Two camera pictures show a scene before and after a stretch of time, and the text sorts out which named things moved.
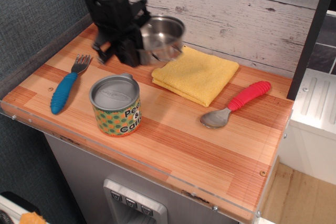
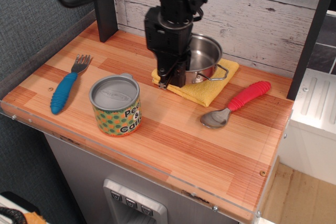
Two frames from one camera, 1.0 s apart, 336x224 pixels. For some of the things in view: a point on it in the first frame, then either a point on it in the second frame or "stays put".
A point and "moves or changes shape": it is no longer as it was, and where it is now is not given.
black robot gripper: (118, 21) → (170, 43)
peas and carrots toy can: (115, 99) stays put
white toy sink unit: (309, 139) stays put
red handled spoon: (217, 118) stays put
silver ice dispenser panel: (125, 205) stays put
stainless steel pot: (161, 36) moves or changes shape
